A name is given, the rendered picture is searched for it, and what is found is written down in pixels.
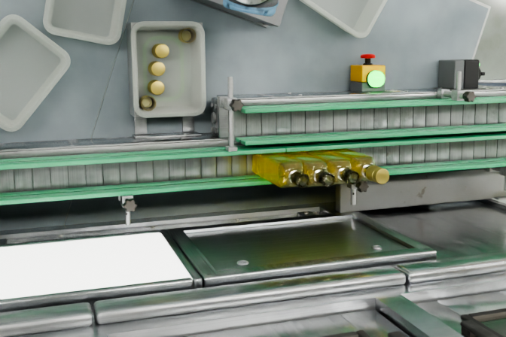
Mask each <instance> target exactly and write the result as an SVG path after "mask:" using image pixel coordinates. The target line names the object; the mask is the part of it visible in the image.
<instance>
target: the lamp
mask: <svg viewBox="0 0 506 337"><path fill-rule="evenodd" d="M366 81H367V84H368V85H369V86H370V87H381V86H382V85H383V84H384V82H385V76H384V74H383V73H382V72H381V71H377V70H373V71H370V72H369V73H368V74H367V78H366Z"/></svg>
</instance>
